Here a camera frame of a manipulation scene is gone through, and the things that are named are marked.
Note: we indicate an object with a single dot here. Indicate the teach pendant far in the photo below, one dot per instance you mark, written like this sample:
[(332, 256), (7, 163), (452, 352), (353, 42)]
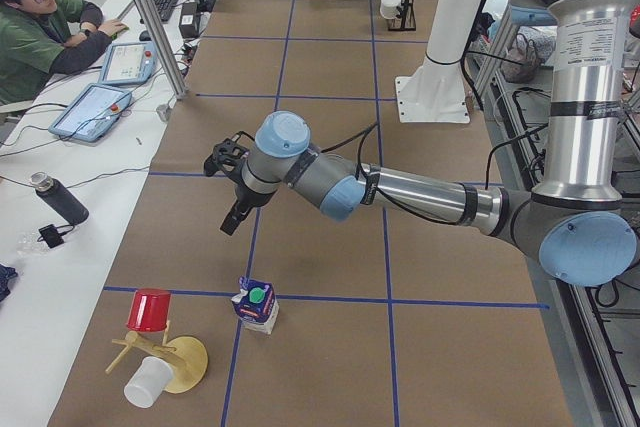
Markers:
[(130, 63)]

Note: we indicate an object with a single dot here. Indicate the white plastic cup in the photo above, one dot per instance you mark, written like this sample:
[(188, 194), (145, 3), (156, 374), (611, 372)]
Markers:
[(148, 382)]

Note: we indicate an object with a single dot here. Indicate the aluminium frame post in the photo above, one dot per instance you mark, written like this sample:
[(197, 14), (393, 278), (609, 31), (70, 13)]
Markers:
[(153, 24)]

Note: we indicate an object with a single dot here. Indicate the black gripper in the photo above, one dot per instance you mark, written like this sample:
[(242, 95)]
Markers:
[(246, 198)]

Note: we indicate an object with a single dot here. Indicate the wooden cup tree stand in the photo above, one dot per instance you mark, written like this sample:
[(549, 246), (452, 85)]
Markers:
[(186, 355)]

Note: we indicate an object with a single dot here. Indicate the teach pendant near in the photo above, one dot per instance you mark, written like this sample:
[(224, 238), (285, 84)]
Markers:
[(91, 114)]

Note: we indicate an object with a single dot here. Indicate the small black adapter box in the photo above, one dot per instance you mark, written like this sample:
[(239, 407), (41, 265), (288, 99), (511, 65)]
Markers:
[(51, 236)]

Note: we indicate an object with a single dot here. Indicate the person in green jacket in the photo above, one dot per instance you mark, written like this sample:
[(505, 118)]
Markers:
[(43, 38)]

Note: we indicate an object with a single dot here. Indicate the white camera pedestal column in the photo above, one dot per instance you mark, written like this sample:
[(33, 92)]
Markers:
[(435, 92)]

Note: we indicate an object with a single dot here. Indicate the teach pendant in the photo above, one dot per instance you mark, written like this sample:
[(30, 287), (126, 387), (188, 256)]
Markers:
[(130, 63), (91, 114)]

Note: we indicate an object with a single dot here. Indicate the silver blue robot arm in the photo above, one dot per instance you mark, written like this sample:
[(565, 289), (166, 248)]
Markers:
[(569, 223)]

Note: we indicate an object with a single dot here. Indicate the black water bottle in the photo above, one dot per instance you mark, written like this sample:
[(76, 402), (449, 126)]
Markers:
[(59, 198)]

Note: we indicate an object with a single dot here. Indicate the red plastic cup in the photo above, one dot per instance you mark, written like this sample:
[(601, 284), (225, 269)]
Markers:
[(149, 310)]

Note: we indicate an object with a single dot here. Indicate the white upside-down mug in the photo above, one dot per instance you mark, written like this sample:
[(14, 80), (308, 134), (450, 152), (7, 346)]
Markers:
[(389, 8)]

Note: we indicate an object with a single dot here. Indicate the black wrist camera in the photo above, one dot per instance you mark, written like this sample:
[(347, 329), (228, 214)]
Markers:
[(227, 157)]

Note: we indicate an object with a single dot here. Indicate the black wire mug rack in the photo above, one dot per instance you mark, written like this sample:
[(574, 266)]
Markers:
[(405, 20)]

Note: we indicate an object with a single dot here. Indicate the blue milk carton green cap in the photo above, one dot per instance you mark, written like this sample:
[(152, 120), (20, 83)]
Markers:
[(256, 305)]

